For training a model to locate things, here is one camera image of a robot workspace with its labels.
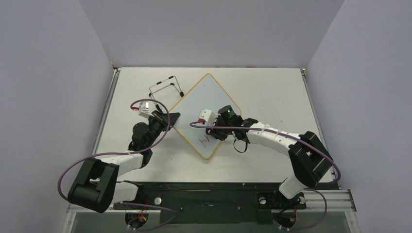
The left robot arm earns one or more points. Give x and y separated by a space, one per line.
96 185

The black wire easel stand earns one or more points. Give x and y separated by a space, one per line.
170 81

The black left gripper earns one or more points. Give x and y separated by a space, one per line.
162 118

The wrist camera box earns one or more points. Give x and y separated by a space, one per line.
207 117
143 109

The aluminium frame rail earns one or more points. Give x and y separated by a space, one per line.
336 201

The yellow framed whiteboard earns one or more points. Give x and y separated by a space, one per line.
207 93

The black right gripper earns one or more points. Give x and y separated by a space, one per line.
217 131

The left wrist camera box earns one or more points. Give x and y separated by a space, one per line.
143 109

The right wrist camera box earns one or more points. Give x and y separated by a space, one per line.
207 117

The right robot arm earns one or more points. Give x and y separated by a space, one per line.
309 158

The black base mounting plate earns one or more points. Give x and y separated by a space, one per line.
213 203

